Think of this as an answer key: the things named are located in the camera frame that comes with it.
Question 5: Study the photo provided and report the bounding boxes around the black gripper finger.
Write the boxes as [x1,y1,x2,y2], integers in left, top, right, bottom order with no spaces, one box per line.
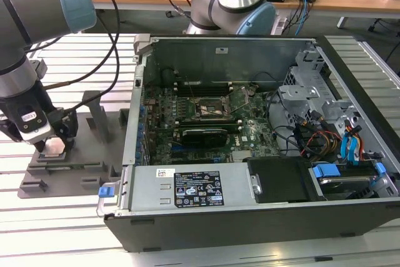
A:
[51,109,79,153]
[33,138,48,154]

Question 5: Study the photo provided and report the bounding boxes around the silver square CPU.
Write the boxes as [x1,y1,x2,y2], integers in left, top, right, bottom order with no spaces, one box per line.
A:
[42,138,66,158]

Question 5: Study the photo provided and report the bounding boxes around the thin wire locking lever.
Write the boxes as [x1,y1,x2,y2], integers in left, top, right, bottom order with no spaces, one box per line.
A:
[185,76,198,100]

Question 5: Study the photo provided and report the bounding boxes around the metal socket cover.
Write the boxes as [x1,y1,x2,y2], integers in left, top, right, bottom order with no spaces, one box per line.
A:
[224,86,251,114]

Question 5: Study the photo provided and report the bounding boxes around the CPU socket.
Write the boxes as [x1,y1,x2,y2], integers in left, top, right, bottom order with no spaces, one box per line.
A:
[193,96,231,121]

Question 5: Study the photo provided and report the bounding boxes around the grey parts rack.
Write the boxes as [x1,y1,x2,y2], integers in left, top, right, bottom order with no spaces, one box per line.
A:
[17,90,131,199]

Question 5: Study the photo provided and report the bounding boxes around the green RAM stick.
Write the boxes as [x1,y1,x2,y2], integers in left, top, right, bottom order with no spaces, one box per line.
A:
[29,162,106,171]

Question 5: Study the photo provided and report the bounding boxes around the silver power supply unit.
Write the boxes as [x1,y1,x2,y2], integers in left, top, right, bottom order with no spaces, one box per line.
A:
[116,163,263,218]

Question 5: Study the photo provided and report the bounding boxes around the black graphics card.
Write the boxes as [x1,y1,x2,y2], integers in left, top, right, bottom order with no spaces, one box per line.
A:
[180,128,229,148]

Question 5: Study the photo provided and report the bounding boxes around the silver chipset heat sink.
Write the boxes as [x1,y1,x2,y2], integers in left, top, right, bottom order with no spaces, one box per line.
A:
[232,150,253,162]

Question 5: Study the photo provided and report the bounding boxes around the green motherboard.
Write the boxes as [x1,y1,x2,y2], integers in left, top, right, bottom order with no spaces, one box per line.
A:
[142,85,282,166]

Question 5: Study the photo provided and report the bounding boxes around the black open PC case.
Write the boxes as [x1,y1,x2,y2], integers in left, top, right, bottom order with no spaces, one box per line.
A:
[96,34,400,254]

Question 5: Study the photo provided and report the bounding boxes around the black plastic drive cover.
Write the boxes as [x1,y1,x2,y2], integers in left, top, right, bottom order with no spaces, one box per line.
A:
[246,157,315,204]

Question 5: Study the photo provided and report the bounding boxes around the silver metal drive cage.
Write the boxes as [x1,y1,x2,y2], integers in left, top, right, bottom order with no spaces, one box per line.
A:
[277,49,363,143]

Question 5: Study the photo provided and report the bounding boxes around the white power strip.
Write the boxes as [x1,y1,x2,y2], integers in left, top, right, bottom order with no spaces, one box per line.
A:
[274,16,289,36]

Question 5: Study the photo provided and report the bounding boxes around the hard disk in blue carrier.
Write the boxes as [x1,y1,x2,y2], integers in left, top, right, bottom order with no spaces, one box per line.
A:
[311,162,391,201]

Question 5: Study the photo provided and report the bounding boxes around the office chair base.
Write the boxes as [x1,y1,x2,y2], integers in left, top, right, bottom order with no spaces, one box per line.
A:
[367,16,400,33]

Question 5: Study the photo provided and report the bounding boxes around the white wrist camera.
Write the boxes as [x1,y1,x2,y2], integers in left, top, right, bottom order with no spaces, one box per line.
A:
[17,104,53,146]

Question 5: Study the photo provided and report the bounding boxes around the black camera cable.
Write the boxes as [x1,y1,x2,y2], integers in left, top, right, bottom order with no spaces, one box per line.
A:
[40,0,121,118]

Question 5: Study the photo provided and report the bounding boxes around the black wire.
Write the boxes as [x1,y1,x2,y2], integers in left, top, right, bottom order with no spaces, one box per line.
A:
[267,90,303,157]

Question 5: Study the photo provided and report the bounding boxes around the blue cable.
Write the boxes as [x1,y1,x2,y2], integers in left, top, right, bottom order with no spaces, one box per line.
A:
[293,0,310,37]

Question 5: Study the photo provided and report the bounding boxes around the red yellow power wires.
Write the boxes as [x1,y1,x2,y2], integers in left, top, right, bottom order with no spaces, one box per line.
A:
[301,129,343,159]

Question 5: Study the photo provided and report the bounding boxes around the blue flat wire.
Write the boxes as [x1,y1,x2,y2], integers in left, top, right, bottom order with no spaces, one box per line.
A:
[340,132,353,164]
[349,126,364,168]

